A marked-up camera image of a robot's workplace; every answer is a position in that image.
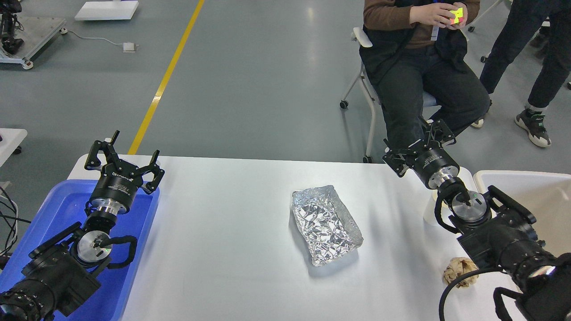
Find metal wheeled platform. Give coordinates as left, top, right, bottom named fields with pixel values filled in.
left=0, top=16, right=67, bottom=70

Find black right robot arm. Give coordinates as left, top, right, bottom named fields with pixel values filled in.
left=383, top=120, right=571, bottom=321

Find white paper cup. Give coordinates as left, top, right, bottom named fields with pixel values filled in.
left=423, top=190, right=451, bottom=226

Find blue plastic bin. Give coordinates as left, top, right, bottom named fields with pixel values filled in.
left=0, top=179, right=160, bottom=321

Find white side table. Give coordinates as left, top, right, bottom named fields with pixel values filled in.
left=0, top=128, right=27, bottom=166

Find white flat board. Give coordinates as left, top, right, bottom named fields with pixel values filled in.
left=74, top=0, right=139, bottom=21

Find white plastic bin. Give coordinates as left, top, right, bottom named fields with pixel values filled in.
left=473, top=170, right=571, bottom=256

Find standing person dark trousers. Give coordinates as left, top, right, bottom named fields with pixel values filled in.
left=471, top=0, right=571, bottom=148

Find white power adapter with cable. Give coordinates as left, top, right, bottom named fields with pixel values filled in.
left=59, top=27, right=137, bottom=53

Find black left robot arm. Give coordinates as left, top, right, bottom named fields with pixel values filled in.
left=1, top=131, right=165, bottom=321

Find crumpled brown paper ball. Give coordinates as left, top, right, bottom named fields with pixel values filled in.
left=443, top=257, right=479, bottom=288

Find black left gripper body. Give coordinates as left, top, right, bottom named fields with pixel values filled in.
left=91, top=163, right=143, bottom=214

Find colourful puzzle cube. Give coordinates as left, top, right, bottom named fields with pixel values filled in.
left=449, top=7, right=464, bottom=25

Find white office chair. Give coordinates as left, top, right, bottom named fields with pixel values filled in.
left=339, top=27, right=440, bottom=164

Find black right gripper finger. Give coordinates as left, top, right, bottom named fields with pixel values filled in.
left=426, top=119, right=457, bottom=150
left=383, top=138, right=422, bottom=177

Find seated person dark clothes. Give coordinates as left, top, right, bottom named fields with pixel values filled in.
left=360, top=0, right=490, bottom=149

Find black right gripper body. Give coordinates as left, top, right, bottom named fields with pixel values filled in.
left=413, top=148, right=459, bottom=189

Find aluminium foil tray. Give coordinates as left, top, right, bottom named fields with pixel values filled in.
left=291, top=185, right=364, bottom=268

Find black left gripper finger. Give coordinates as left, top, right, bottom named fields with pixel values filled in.
left=84, top=130, right=120, bottom=171
left=129, top=150, right=165, bottom=195

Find black cables left edge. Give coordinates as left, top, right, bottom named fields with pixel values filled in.
left=0, top=185, right=32, bottom=270

